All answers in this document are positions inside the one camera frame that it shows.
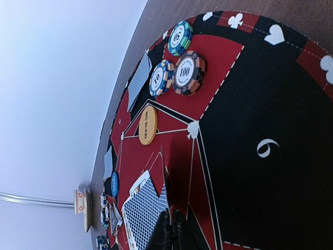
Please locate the blue white poker chip stack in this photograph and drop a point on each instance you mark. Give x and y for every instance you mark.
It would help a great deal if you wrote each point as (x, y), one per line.
(101, 243)

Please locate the round wooden plate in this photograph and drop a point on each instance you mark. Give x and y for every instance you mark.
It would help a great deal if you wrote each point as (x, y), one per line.
(87, 211)

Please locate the brown hundred chip sector eight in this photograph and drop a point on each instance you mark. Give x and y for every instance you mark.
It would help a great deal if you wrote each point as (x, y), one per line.
(189, 74)

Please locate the green fifty chips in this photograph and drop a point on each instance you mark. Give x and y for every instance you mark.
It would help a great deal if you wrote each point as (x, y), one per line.
(104, 218)

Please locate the left aluminium frame post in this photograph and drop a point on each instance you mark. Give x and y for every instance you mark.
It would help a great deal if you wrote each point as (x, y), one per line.
(34, 201)

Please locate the single green fifty chip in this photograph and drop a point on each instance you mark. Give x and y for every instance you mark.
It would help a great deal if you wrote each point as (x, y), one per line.
(180, 38)

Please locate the orange big blind button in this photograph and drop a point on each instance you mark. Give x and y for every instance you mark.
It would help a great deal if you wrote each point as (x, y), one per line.
(148, 125)

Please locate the blue small blind button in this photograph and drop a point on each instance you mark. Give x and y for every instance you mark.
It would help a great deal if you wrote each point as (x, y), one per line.
(115, 184)

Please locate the face-down community card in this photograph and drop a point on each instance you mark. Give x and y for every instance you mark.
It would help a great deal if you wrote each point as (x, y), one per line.
(163, 201)
(140, 213)

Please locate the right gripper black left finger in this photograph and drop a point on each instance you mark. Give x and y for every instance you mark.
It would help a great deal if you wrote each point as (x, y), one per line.
(161, 235)

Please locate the round red black poker mat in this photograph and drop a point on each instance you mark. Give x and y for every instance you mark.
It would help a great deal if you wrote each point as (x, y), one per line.
(249, 156)

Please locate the dealt card sector five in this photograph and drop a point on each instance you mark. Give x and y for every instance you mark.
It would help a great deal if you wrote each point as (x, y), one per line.
(108, 164)

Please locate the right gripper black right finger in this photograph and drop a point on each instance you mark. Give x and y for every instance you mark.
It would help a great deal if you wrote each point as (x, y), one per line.
(183, 235)

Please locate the black triangle all-in marker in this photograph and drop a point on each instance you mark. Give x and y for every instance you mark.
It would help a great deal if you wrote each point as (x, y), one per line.
(115, 219)

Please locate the brown hundred chips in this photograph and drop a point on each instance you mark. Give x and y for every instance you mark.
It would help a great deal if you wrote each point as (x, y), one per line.
(103, 200)

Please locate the dealt card sector seven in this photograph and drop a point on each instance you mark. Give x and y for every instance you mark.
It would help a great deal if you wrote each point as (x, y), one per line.
(138, 80)

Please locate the blue ten chips sector eight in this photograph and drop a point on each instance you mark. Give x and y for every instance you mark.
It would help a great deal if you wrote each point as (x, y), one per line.
(161, 78)

